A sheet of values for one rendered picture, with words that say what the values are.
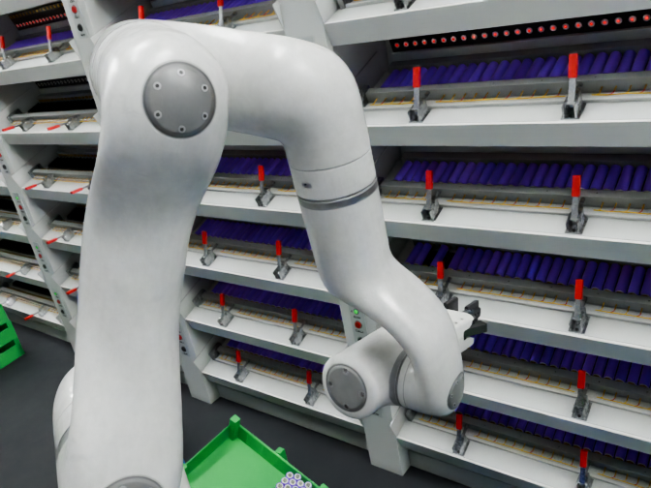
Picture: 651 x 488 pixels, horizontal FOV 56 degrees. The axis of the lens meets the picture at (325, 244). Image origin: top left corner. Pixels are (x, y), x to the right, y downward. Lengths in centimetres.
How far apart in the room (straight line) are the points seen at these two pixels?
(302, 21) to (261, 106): 62
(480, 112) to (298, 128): 54
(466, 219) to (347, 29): 40
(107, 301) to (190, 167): 16
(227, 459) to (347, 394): 91
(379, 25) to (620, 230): 52
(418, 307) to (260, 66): 31
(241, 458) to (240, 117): 116
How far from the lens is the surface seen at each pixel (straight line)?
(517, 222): 113
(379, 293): 69
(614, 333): 118
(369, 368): 75
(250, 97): 61
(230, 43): 63
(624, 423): 129
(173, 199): 56
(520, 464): 147
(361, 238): 67
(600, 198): 112
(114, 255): 59
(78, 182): 209
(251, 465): 165
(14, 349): 279
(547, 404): 132
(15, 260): 284
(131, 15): 177
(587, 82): 107
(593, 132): 102
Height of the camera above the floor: 115
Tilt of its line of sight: 23 degrees down
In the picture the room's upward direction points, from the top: 11 degrees counter-clockwise
